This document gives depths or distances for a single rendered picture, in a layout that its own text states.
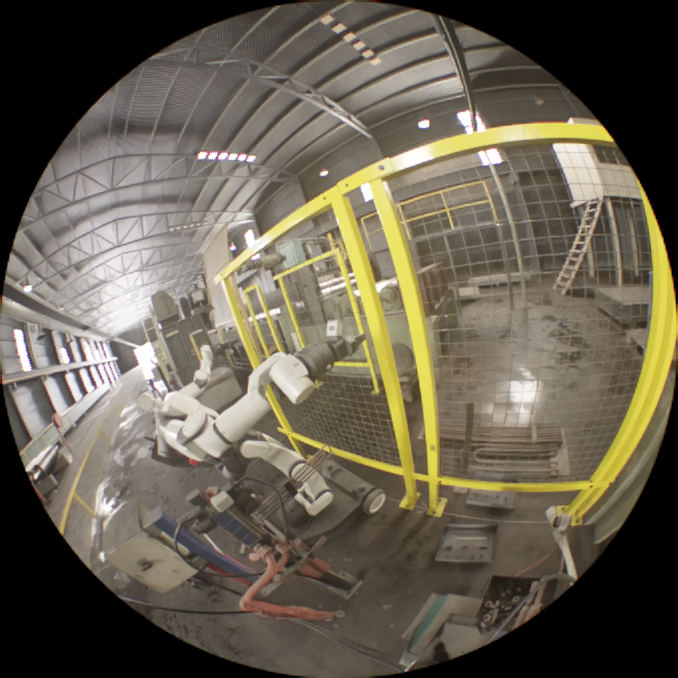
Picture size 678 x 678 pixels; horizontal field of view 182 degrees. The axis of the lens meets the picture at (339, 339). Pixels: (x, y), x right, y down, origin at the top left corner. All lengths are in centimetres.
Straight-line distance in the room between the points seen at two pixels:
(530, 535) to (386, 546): 93
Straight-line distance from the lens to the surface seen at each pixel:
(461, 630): 66
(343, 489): 166
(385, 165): 74
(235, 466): 111
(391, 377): 87
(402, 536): 160
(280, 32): 1017
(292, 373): 48
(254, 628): 182
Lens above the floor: 151
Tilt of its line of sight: 15 degrees down
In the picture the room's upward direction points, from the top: 18 degrees counter-clockwise
